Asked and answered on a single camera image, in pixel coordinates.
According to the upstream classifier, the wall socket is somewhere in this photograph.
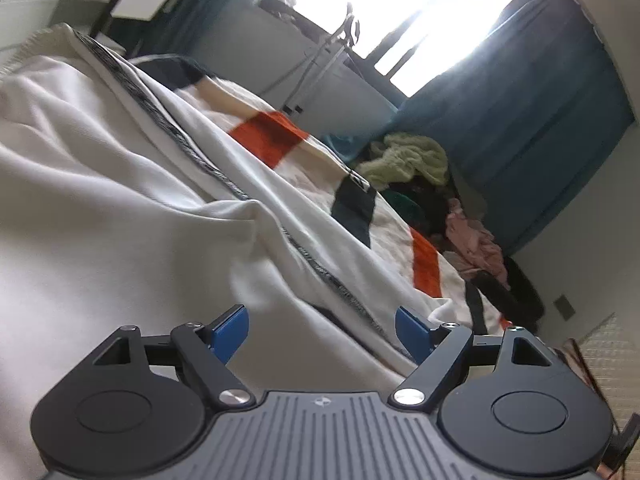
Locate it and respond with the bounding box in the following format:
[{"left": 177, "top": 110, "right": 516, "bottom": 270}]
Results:
[{"left": 552, "top": 293, "right": 577, "bottom": 322}]

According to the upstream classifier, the pink garment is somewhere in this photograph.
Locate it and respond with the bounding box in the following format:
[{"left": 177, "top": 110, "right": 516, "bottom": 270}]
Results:
[{"left": 444, "top": 198, "right": 509, "bottom": 282}]

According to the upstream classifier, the blue curtain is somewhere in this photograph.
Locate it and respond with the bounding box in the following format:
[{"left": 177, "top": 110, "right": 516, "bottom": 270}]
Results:
[
  {"left": 159, "top": 0, "right": 297, "bottom": 57},
  {"left": 394, "top": 0, "right": 637, "bottom": 262}
]

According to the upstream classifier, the striped blanket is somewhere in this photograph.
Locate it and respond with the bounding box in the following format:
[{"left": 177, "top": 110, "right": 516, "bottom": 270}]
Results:
[{"left": 127, "top": 54, "right": 517, "bottom": 337}]

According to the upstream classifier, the window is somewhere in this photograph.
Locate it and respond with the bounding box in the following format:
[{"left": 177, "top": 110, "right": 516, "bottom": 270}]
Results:
[{"left": 257, "top": 0, "right": 547, "bottom": 99}]

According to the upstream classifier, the black armchair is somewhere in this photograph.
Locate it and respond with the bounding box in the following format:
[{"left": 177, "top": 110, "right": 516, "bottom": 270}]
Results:
[{"left": 469, "top": 255, "right": 549, "bottom": 334}]

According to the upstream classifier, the pale green knitted garment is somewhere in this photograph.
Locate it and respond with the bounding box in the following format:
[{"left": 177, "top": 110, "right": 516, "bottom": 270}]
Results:
[{"left": 357, "top": 132, "right": 451, "bottom": 192}]

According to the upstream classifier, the quilted headboard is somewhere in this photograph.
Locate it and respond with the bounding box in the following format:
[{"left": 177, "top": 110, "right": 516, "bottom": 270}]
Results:
[{"left": 564, "top": 312, "right": 640, "bottom": 442}]

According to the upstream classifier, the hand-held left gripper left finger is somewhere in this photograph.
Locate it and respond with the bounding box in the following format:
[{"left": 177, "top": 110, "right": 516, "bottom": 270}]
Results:
[{"left": 92, "top": 304, "right": 254, "bottom": 409}]

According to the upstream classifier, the white zip jacket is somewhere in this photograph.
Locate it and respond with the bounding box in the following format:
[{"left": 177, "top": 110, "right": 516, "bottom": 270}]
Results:
[{"left": 0, "top": 22, "right": 452, "bottom": 480}]

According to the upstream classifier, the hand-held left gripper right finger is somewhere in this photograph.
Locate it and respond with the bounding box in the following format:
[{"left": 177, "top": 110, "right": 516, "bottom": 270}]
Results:
[{"left": 392, "top": 306, "right": 559, "bottom": 409}]

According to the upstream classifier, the garment steamer stand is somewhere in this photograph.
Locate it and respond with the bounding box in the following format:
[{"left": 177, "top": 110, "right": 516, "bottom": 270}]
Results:
[{"left": 281, "top": 2, "right": 364, "bottom": 117}]

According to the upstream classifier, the teal plastic basin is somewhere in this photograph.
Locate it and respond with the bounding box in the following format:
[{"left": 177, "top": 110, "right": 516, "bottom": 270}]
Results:
[{"left": 322, "top": 132, "right": 372, "bottom": 162}]

